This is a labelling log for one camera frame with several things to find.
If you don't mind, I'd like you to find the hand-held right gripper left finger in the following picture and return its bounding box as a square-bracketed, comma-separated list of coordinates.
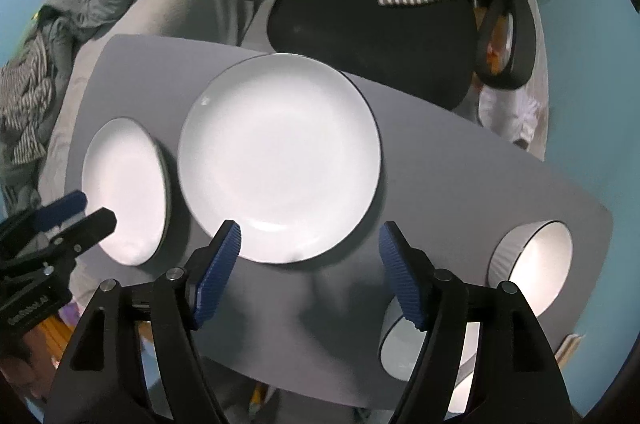
[44, 220, 242, 424]

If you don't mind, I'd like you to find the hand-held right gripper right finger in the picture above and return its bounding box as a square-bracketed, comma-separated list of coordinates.
[379, 221, 573, 424]

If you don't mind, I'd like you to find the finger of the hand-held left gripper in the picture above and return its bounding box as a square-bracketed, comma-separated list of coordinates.
[0, 207, 117, 280]
[0, 191, 87, 250]

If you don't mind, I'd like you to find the small white plate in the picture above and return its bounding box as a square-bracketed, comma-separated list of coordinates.
[81, 117, 173, 267]

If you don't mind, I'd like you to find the large white plate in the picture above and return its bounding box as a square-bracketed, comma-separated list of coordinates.
[177, 53, 383, 265]

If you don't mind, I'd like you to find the grey striped cloth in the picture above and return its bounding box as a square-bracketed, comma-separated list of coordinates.
[0, 37, 56, 167]

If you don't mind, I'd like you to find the wooden board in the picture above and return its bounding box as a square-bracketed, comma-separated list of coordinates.
[552, 333, 587, 367]

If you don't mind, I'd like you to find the white plastic bag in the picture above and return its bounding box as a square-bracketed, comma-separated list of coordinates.
[477, 77, 543, 152]

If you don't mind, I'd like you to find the orange snack bag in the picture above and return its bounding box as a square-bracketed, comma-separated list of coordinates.
[485, 2, 516, 75]

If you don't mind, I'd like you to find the black office chair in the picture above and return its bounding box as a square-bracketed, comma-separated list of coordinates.
[222, 0, 538, 112]

